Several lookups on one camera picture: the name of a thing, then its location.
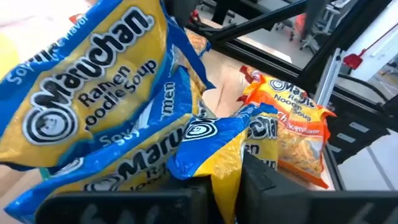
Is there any silver aluminium bracket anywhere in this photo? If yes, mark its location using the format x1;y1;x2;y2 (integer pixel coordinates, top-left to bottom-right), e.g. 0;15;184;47
313;48;345;108

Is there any red long-handled tool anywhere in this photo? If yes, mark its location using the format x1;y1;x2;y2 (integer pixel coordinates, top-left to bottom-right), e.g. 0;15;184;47
343;23;398;71

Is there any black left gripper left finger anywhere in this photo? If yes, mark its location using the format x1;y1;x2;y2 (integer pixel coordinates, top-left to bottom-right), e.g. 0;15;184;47
124;176;216;224

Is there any orange Maruchan ramen pack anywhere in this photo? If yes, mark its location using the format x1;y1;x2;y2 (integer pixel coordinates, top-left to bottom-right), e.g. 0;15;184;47
238;65;337;190

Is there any black metal table frame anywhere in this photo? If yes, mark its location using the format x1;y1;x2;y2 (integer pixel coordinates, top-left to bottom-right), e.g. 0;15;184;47
161;0;398;190

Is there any blue Maruchan ramen pack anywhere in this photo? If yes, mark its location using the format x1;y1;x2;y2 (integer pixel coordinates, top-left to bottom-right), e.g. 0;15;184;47
166;103;279;224
4;67;218;224
0;0;217;170

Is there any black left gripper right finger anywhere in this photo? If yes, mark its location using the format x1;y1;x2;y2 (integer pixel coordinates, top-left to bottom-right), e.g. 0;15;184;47
235;151;312;224

